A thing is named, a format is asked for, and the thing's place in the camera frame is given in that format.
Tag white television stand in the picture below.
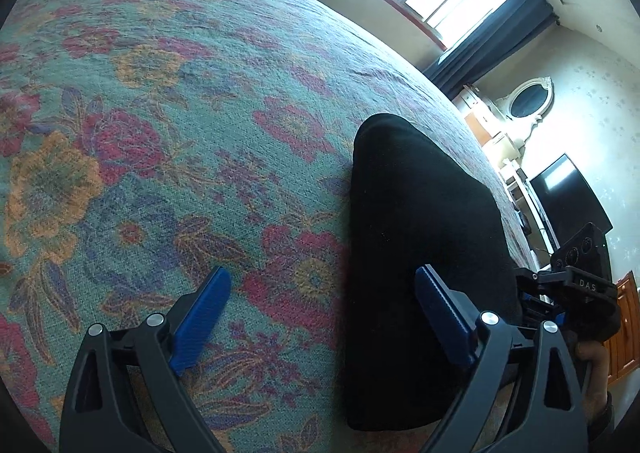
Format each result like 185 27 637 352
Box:
500 158 561 274

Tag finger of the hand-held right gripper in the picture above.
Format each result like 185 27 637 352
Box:
517 284 568 330

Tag person's right forearm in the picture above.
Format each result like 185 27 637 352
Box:
585 390 617 446

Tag floral bedspread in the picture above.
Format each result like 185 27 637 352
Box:
0 0 536 453

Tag dark blue curtain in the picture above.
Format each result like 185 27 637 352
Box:
422 0 558 101

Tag white oval vanity mirror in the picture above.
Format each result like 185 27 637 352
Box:
502 76 555 134

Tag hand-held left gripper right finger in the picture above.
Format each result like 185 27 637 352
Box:
415 265 591 453

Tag white dresser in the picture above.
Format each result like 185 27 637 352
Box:
462 85 526 164

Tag black pants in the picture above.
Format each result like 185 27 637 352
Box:
342 113 525 432

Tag black flat television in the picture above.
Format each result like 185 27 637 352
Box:
529 153 614 254

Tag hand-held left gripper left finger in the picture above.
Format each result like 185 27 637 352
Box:
59 266 232 453

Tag person's right hand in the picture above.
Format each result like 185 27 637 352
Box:
575 340 611 396

